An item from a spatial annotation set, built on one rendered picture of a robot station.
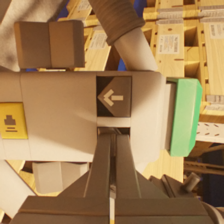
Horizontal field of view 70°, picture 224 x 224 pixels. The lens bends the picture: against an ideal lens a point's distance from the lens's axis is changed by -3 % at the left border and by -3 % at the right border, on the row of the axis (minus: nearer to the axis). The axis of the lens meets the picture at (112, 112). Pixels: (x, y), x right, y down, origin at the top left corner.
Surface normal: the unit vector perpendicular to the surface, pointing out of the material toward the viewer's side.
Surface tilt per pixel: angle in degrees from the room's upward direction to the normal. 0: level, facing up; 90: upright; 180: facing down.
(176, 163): 90
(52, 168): 57
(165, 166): 90
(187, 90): 74
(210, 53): 90
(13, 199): 69
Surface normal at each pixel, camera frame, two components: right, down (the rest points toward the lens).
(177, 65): -0.22, -0.48
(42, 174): 0.27, 0.25
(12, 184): 0.33, 0.00
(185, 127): -0.02, 0.25
